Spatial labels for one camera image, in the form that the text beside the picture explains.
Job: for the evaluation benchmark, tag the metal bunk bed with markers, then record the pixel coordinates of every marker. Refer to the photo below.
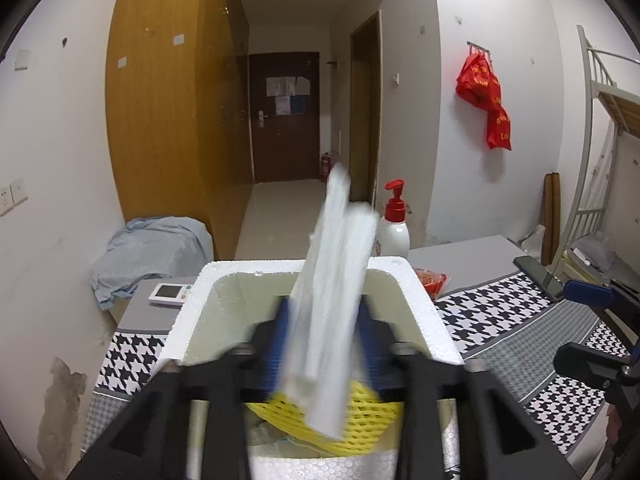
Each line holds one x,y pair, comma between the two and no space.
599,164

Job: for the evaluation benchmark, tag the wooden wardrobe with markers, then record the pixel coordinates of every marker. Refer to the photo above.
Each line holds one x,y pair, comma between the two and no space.
177,113

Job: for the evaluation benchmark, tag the red snack packet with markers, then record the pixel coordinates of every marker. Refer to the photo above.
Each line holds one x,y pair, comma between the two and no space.
433,282

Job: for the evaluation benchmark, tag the white styrofoam box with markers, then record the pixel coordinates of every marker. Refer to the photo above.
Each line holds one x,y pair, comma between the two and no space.
250,327

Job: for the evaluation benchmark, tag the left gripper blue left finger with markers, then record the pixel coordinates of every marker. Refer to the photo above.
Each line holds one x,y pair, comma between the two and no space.
268,343

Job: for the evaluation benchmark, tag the white remote control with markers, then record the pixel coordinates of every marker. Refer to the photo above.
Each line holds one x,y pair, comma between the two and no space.
170,295

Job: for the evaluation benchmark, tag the white pump lotion bottle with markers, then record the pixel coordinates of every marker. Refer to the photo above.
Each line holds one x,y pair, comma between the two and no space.
393,237

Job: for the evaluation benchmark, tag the white wall switch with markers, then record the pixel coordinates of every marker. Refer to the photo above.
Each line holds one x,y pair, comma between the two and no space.
21,60

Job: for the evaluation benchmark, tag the grey blue cloth pile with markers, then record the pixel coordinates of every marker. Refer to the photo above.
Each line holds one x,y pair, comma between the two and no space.
147,248

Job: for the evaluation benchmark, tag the black smartphone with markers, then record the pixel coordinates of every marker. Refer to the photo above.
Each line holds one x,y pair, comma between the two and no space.
552,288

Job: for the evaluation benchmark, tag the wooden boards leaning on wall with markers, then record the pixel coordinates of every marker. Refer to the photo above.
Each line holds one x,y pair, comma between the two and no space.
551,216

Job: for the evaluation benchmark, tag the dark brown entrance door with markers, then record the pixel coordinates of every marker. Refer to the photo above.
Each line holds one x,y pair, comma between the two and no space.
285,115

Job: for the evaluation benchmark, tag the side door frame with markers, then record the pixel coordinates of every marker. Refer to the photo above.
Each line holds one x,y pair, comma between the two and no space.
365,108

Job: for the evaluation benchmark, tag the red fire extinguisher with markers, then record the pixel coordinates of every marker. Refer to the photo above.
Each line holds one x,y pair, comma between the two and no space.
325,166

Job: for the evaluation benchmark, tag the white wall socket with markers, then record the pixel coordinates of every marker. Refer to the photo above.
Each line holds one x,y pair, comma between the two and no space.
12,195

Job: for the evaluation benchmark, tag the red hanging bags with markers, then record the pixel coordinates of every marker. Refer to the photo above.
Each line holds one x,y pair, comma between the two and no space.
478,85

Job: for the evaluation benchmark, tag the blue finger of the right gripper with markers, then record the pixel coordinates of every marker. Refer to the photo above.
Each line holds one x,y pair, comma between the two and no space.
600,296
597,369

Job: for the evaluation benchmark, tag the houndstooth table mat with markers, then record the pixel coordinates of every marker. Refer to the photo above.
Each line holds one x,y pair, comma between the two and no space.
506,322

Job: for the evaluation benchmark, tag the yellow foam net sleeve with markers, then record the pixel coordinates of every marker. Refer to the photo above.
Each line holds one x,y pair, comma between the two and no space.
367,419

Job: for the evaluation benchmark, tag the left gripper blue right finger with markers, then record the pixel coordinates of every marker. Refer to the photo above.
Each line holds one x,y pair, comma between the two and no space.
376,339

